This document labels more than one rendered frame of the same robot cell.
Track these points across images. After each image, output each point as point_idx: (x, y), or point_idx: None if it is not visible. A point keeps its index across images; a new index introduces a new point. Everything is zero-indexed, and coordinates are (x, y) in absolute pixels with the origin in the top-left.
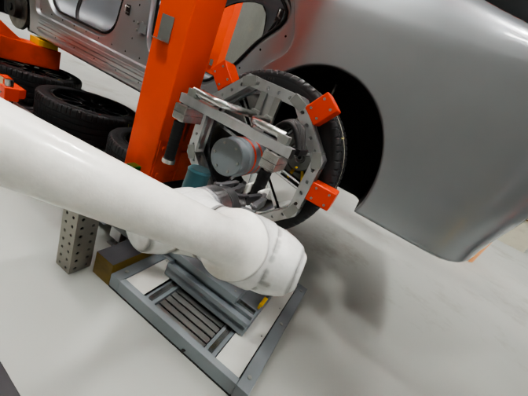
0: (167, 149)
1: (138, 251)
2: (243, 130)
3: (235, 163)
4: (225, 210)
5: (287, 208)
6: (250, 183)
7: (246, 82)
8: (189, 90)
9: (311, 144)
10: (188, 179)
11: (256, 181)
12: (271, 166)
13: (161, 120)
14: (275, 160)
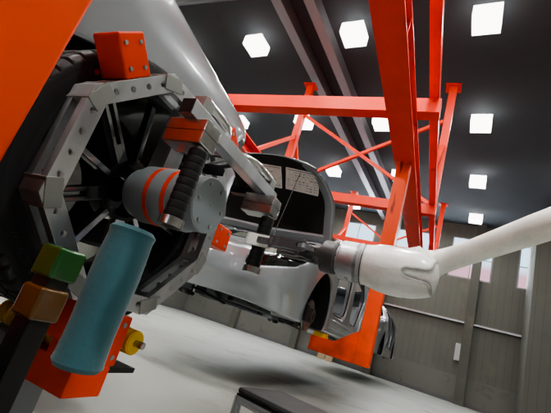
0: (187, 202)
1: (432, 296)
2: (252, 173)
3: (218, 213)
4: (421, 249)
5: (198, 261)
6: (266, 235)
7: (170, 86)
8: (207, 102)
9: (220, 180)
10: (140, 254)
11: (267, 231)
12: (277, 214)
13: (21, 112)
14: (280, 207)
